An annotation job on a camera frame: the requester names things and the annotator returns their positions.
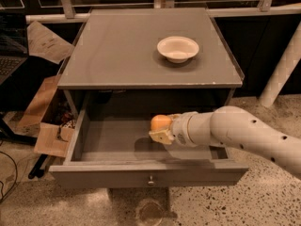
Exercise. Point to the black stand leg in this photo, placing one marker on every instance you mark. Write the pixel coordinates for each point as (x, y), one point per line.
(8, 135)

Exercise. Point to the white paper bowl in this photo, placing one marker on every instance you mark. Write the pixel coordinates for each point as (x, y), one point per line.
(177, 49)

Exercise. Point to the grey open top drawer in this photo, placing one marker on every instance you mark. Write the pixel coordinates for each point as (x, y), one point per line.
(118, 152)

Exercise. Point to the white horizontal rail pipe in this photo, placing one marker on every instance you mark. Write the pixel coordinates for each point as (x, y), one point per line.
(211, 12)

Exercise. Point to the small metal drawer knob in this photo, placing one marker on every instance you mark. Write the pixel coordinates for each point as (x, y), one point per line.
(150, 181)

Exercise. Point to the orange fruit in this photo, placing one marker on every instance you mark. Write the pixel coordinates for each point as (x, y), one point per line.
(160, 122)

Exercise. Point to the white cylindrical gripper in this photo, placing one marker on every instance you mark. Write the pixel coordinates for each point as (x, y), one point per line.
(180, 128)

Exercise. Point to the crumpled brown paper sheet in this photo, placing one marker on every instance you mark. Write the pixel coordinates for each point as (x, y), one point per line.
(44, 43)

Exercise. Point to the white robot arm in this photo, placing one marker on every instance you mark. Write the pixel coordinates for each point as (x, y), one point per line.
(229, 126)

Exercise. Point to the open cardboard box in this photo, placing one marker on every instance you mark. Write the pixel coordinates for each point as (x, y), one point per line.
(50, 112)

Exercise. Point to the black laptop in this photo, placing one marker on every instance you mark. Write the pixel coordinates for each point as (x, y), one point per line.
(13, 43)

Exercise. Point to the grey cabinet with counter top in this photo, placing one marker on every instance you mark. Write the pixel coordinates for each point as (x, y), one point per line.
(116, 68)

